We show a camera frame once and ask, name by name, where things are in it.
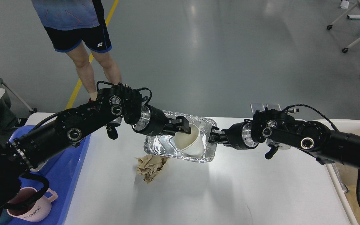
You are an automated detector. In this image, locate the white paper cup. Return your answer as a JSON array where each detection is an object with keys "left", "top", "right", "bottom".
[{"left": 174, "top": 124, "right": 204, "bottom": 157}]

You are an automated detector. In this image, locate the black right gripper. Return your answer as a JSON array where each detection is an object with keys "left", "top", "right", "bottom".
[{"left": 208, "top": 122, "right": 258, "bottom": 150}]

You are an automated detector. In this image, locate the beige plastic bin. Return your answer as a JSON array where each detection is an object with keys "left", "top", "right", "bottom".
[{"left": 326, "top": 119, "right": 360, "bottom": 225}]

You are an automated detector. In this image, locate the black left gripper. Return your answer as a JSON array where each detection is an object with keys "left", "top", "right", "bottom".
[{"left": 132, "top": 104, "right": 191, "bottom": 137}]

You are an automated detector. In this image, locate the aluminium foil tray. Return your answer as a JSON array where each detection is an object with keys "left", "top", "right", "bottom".
[{"left": 144, "top": 111, "right": 217, "bottom": 163}]

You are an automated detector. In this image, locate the pink home mug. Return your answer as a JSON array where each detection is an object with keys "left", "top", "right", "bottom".
[{"left": 6, "top": 187, "right": 58, "bottom": 222}]

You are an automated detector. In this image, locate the brown paper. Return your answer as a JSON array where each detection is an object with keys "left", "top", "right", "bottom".
[{"left": 135, "top": 155, "right": 170, "bottom": 184}]

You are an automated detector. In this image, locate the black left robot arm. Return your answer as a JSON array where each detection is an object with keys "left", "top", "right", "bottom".
[{"left": 0, "top": 83, "right": 192, "bottom": 210}]

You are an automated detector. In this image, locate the left floor outlet plate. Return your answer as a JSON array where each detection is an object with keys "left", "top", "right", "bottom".
[{"left": 250, "top": 103, "right": 267, "bottom": 114}]

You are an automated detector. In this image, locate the stainless steel rectangular container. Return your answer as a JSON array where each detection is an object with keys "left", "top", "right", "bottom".
[{"left": 30, "top": 160, "right": 48, "bottom": 172}]

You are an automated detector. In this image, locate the seated person at left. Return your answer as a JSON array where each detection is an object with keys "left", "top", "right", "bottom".
[{"left": 0, "top": 77, "right": 28, "bottom": 131}]

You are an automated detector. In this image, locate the standing person in shorts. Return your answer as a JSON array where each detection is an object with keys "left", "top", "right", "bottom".
[{"left": 32, "top": 0, "right": 122, "bottom": 102}]

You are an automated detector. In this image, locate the blue plastic tray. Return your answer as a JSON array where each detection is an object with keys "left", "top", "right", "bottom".
[{"left": 0, "top": 135, "right": 91, "bottom": 225}]

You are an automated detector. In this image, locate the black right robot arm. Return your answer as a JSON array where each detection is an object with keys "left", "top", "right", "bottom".
[{"left": 209, "top": 104, "right": 360, "bottom": 208}]

